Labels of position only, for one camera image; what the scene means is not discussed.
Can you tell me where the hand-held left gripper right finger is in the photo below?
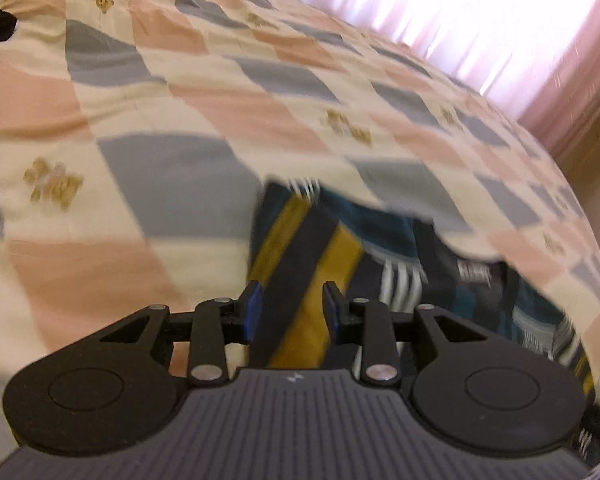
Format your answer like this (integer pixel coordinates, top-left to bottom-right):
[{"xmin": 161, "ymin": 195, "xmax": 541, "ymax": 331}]
[{"xmin": 322, "ymin": 280, "xmax": 486, "ymax": 388}]

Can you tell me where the checkered bear print quilt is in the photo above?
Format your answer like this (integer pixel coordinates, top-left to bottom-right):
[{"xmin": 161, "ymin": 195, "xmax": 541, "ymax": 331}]
[{"xmin": 0, "ymin": 0, "xmax": 600, "ymax": 411}]

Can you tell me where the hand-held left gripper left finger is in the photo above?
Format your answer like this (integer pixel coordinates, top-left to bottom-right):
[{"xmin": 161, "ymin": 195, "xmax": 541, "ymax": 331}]
[{"xmin": 100, "ymin": 280, "xmax": 263, "ymax": 388}]

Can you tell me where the navy striped sweater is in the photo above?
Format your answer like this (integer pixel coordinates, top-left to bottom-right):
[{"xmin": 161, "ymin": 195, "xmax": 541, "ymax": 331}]
[{"xmin": 247, "ymin": 177, "xmax": 600, "ymax": 461}]

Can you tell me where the pink curtain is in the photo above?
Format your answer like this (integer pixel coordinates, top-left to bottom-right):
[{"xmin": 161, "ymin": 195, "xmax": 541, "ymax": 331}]
[{"xmin": 240, "ymin": 0, "xmax": 600, "ymax": 156}]

